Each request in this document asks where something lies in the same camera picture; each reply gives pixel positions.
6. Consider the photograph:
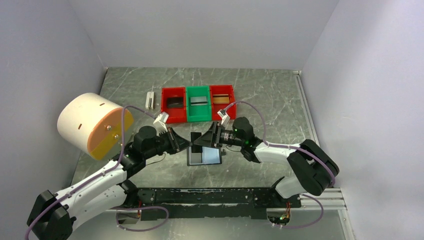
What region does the black leather card holder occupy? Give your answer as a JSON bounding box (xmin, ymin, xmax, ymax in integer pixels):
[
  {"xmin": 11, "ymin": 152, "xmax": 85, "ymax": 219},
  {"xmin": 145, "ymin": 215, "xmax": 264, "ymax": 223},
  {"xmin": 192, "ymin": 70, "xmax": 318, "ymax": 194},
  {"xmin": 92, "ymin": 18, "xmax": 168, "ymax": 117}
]
[{"xmin": 186, "ymin": 147, "xmax": 223, "ymax": 166}]

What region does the grey card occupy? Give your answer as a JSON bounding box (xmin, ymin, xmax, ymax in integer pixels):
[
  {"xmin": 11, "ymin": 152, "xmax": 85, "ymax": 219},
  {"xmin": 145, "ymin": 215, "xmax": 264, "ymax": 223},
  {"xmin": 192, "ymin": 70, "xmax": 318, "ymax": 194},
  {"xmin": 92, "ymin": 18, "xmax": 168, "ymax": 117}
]
[{"xmin": 187, "ymin": 152, "xmax": 203, "ymax": 166}]

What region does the red plastic bin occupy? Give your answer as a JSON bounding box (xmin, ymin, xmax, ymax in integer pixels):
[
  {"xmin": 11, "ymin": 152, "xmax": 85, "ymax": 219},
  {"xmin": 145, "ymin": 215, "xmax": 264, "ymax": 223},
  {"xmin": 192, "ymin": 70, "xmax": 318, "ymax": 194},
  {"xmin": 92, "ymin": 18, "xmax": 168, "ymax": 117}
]
[
  {"xmin": 209, "ymin": 85, "xmax": 236, "ymax": 121},
  {"xmin": 160, "ymin": 87, "xmax": 187, "ymax": 124}
]

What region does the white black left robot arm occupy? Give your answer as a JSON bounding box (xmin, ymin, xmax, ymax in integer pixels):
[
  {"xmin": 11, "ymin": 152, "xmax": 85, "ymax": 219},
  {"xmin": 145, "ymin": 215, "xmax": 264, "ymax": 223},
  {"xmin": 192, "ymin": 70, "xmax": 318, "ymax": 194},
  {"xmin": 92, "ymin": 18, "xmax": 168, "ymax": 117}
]
[{"xmin": 24, "ymin": 126, "xmax": 191, "ymax": 240}]

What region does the aluminium frame rail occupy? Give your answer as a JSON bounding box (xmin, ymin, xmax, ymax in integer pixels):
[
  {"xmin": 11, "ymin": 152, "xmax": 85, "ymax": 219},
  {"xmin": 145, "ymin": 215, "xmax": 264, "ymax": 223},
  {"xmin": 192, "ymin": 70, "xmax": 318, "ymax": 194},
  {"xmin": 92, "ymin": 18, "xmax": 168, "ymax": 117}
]
[{"xmin": 44, "ymin": 70, "xmax": 357, "ymax": 240}]

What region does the silver card in bin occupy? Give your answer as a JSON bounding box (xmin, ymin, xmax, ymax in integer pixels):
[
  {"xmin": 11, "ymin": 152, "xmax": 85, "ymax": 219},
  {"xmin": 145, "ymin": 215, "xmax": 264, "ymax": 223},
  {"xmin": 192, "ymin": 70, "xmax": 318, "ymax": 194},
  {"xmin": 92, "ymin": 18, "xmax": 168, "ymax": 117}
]
[{"xmin": 189, "ymin": 96, "xmax": 209, "ymax": 106}]

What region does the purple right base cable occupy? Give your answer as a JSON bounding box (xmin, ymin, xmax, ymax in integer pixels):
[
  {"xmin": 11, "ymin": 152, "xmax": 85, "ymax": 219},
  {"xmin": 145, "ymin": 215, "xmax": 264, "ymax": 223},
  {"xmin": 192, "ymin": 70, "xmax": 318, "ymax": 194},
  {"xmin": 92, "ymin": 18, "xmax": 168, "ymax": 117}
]
[{"xmin": 271, "ymin": 193, "xmax": 325, "ymax": 230}]

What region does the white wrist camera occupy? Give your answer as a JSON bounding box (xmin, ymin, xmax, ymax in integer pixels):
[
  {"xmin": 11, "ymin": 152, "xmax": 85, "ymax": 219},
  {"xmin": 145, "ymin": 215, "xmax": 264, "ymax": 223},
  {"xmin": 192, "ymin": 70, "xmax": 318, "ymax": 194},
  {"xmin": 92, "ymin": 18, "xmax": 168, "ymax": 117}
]
[
  {"xmin": 153, "ymin": 112, "xmax": 169, "ymax": 134},
  {"xmin": 217, "ymin": 109, "xmax": 231, "ymax": 128}
]

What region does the white orange cylinder drum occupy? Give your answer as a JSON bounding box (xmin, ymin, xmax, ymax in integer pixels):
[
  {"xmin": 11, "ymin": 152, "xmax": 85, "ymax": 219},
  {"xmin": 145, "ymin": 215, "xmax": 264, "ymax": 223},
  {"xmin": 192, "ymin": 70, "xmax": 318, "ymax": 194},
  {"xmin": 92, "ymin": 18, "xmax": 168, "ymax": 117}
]
[{"xmin": 56, "ymin": 92, "xmax": 134, "ymax": 160}]

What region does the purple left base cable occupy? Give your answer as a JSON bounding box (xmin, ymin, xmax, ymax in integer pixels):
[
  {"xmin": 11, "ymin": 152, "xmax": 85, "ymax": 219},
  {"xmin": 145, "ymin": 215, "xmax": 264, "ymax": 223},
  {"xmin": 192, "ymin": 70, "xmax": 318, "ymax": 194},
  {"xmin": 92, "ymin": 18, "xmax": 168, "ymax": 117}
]
[{"xmin": 115, "ymin": 205, "xmax": 170, "ymax": 232}]

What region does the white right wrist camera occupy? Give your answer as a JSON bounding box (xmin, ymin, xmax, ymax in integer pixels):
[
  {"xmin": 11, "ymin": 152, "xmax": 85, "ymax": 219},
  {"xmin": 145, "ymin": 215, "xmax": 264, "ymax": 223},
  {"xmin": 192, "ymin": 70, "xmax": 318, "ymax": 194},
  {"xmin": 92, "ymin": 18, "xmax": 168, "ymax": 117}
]
[{"xmin": 217, "ymin": 109, "xmax": 231, "ymax": 128}]

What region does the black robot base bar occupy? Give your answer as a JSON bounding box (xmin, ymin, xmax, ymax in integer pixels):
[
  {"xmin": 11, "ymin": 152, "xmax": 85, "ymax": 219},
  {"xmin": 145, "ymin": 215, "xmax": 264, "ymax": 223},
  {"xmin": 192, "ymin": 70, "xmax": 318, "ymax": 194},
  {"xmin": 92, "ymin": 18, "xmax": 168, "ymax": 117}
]
[{"xmin": 121, "ymin": 187, "xmax": 301, "ymax": 220}]

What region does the green plastic bin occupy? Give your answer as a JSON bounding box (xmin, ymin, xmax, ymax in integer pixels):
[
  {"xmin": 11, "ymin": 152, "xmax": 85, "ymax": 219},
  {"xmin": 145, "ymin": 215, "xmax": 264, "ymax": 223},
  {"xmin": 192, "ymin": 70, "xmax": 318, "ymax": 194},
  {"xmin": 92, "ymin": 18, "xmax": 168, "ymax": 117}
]
[{"xmin": 185, "ymin": 85, "xmax": 212, "ymax": 123}]

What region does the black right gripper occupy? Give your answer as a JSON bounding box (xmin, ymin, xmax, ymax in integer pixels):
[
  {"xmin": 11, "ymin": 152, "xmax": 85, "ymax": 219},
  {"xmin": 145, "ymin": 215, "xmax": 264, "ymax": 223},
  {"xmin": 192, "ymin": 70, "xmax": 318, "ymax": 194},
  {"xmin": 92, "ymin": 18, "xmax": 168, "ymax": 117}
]
[{"xmin": 194, "ymin": 121, "xmax": 244, "ymax": 149}]

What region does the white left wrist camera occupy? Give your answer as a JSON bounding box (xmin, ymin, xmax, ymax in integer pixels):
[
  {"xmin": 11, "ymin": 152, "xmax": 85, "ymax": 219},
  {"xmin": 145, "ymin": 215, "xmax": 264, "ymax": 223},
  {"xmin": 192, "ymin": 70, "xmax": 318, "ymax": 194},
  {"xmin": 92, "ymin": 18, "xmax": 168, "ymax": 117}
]
[{"xmin": 153, "ymin": 112, "xmax": 169, "ymax": 134}]

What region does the small white clip block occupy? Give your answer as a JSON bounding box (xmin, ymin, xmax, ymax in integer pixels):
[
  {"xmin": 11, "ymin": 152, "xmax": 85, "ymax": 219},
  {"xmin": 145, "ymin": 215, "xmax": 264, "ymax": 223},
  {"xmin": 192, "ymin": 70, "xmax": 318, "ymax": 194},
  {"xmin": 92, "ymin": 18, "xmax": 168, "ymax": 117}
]
[{"xmin": 145, "ymin": 91, "xmax": 155, "ymax": 110}]

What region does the gold card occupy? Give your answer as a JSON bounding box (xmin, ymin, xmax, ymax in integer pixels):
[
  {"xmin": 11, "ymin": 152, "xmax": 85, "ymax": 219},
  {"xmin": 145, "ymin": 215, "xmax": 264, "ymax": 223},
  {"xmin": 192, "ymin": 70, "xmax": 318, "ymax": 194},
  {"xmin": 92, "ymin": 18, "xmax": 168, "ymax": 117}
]
[{"xmin": 212, "ymin": 94, "xmax": 230, "ymax": 105}]

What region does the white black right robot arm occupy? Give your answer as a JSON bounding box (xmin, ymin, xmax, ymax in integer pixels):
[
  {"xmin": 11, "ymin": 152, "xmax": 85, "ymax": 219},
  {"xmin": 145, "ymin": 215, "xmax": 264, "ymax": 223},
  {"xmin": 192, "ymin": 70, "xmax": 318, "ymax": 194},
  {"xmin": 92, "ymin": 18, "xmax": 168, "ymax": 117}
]
[{"xmin": 193, "ymin": 117, "xmax": 340, "ymax": 207}]

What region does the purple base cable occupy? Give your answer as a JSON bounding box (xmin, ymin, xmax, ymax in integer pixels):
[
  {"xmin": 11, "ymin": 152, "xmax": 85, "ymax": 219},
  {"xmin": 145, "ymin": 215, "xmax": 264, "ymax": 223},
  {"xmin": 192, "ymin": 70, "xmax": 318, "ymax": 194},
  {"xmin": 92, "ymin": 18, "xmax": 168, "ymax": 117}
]
[
  {"xmin": 115, "ymin": 205, "xmax": 170, "ymax": 232},
  {"xmin": 271, "ymin": 193, "xmax": 325, "ymax": 230}
]

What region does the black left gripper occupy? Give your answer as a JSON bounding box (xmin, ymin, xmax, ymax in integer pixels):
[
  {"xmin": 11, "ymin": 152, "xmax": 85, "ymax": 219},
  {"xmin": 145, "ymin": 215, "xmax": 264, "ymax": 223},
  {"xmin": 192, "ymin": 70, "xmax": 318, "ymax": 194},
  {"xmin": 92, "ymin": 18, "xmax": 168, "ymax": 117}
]
[{"xmin": 143, "ymin": 126, "xmax": 193, "ymax": 160}]

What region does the black card in bin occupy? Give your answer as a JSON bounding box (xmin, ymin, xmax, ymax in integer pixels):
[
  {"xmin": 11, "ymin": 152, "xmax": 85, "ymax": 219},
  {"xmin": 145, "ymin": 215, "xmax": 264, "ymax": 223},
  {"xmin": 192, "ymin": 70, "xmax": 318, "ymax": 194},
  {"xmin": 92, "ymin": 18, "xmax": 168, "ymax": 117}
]
[{"xmin": 166, "ymin": 96, "xmax": 185, "ymax": 109}]

